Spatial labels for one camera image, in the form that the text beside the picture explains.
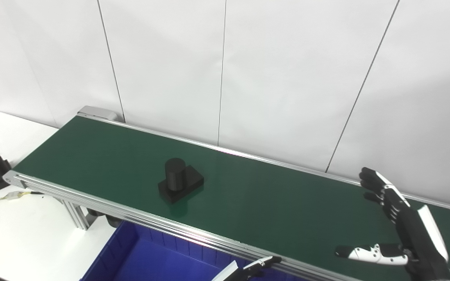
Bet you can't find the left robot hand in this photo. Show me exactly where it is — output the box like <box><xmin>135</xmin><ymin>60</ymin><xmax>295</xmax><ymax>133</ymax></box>
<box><xmin>211</xmin><ymin>256</ymin><xmax>282</xmax><ymax>281</ymax></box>

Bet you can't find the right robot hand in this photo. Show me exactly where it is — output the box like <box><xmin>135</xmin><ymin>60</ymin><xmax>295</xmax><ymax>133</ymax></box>
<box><xmin>334</xmin><ymin>167</ymin><xmax>450</xmax><ymax>281</ymax></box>

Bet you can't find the black block with cylinder part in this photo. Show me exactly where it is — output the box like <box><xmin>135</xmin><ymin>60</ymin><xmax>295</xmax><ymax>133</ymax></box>
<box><xmin>158</xmin><ymin>158</ymin><xmax>205</xmax><ymax>204</ymax></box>

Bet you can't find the blue plastic bin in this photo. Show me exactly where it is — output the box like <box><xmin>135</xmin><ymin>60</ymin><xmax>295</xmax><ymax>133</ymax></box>
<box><xmin>80</xmin><ymin>221</ymin><xmax>300</xmax><ymax>281</ymax></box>

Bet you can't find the green conveyor belt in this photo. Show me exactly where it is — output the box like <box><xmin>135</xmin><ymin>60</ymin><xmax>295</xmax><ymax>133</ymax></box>
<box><xmin>14</xmin><ymin>116</ymin><xmax>450</xmax><ymax>281</ymax></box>
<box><xmin>3</xmin><ymin>105</ymin><xmax>450</xmax><ymax>281</ymax></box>

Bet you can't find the black roller under conveyor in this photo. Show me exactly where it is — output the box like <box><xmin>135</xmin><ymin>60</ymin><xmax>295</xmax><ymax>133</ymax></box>
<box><xmin>87</xmin><ymin>208</ymin><xmax>123</xmax><ymax>228</ymax></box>

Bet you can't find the aluminium conveyor leg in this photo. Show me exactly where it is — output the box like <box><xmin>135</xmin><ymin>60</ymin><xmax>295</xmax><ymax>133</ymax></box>
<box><xmin>55</xmin><ymin>197</ymin><xmax>91</xmax><ymax>231</ymax></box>

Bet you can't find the cable with yellow connector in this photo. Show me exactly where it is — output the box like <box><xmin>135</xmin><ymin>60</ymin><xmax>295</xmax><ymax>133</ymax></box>
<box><xmin>0</xmin><ymin>190</ymin><xmax>44</xmax><ymax>215</ymax></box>

